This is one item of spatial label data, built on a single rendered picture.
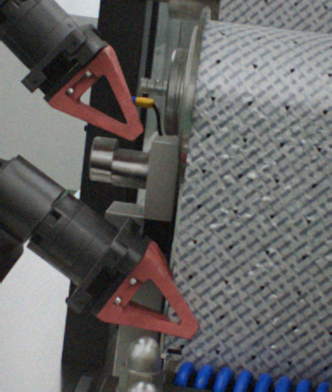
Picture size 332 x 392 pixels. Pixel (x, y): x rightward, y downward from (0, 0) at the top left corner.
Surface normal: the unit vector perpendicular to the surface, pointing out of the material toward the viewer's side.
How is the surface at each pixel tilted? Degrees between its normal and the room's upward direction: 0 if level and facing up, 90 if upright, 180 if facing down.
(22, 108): 90
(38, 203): 69
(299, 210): 90
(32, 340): 0
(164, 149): 90
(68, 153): 90
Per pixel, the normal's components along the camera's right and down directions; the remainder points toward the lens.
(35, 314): 0.12, -0.98
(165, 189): -0.10, 0.15
